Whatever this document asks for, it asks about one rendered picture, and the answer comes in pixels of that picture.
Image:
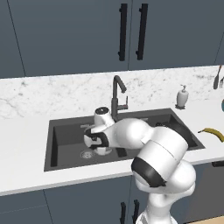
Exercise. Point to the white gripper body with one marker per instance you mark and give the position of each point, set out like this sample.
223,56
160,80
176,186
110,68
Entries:
102,151

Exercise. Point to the grey wall cupboard door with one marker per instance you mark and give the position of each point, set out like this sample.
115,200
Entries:
70,35
8,38
180,32

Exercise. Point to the metal sink drain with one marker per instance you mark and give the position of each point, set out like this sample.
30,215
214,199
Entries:
86,154

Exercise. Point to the yellow banana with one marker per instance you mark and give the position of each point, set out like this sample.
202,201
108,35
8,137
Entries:
214,133

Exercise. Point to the grey base cupboard door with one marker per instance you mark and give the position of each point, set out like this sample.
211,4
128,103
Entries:
20,210
140,198
87,201

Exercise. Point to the teal colander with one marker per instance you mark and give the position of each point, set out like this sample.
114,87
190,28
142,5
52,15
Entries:
222,105

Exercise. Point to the dark hanging kitchen tool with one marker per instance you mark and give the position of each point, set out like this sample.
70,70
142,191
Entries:
216,80

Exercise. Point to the dark grey sink basin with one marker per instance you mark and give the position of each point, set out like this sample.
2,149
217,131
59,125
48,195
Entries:
67,140

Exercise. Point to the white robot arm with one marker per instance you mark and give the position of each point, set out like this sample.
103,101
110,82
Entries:
163,151

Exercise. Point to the white soap dispenser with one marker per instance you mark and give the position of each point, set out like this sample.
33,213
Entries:
182,98

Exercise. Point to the grey dishwasher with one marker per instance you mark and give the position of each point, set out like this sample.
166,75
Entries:
208,192

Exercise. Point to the black sink faucet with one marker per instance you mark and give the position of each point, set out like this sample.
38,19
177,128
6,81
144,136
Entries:
115,99

